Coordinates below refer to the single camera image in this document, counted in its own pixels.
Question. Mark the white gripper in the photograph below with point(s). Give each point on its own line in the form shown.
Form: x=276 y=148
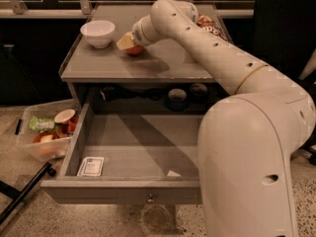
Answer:
x=138 y=36

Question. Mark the red apple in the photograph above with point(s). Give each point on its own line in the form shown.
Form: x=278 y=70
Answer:
x=134 y=50

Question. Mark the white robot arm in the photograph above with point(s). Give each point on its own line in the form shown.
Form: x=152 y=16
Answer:
x=245 y=140

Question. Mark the grey cabinet with glass top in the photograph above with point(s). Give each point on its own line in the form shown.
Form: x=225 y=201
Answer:
x=112 y=81

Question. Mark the open grey top drawer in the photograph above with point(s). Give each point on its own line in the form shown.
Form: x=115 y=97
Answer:
x=138 y=151

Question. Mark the white card in drawer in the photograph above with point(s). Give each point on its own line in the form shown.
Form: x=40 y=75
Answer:
x=91 y=167

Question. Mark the small metal drawer knob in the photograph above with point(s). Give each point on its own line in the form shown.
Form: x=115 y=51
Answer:
x=151 y=199

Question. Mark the white ceramic bowl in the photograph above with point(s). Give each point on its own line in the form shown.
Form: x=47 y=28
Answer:
x=98 y=34

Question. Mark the dark blue round container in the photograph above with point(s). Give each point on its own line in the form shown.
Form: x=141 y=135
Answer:
x=176 y=100

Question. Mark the brown yellow chip bag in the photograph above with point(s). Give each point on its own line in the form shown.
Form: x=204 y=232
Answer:
x=210 y=26

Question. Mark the dark round can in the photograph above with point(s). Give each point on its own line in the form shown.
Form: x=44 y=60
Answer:
x=198 y=93

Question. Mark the tan round lid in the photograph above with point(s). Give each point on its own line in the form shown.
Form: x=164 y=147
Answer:
x=64 y=116

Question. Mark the clear plastic storage bin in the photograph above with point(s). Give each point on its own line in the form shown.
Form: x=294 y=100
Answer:
x=48 y=144

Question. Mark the green snack bag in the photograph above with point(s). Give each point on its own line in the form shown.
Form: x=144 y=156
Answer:
x=41 y=124

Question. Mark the small white paper scrap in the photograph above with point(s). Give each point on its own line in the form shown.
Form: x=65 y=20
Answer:
x=173 y=174

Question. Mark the black office chair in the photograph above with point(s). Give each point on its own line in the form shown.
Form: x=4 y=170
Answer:
x=285 y=39

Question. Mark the black metal stand leg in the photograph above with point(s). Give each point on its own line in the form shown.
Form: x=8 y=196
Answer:
x=17 y=196

